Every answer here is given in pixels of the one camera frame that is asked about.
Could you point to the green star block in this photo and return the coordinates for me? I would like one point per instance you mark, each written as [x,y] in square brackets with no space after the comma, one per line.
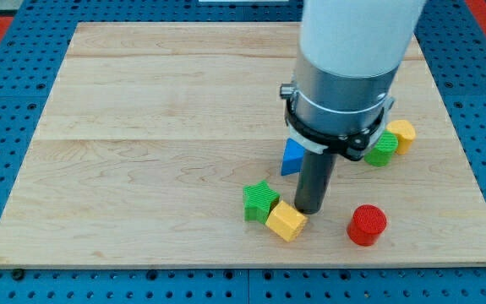
[258,201]

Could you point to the wooden board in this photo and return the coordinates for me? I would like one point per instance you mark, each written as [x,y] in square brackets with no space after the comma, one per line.
[152,130]

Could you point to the yellow hexagon block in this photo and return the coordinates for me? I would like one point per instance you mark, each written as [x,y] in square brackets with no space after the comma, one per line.
[286,221]

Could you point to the blue triangle block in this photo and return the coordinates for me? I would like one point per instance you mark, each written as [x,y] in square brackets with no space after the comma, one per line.
[292,158]

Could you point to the red cylinder block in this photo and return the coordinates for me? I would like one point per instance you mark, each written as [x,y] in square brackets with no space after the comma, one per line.
[367,224]

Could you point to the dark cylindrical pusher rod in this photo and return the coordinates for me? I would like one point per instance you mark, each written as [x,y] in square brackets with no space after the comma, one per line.
[313,181]

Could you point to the green cylinder block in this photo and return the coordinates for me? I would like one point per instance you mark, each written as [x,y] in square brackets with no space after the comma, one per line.
[382,152]

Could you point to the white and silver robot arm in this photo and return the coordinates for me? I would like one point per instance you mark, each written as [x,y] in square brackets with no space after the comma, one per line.
[349,51]

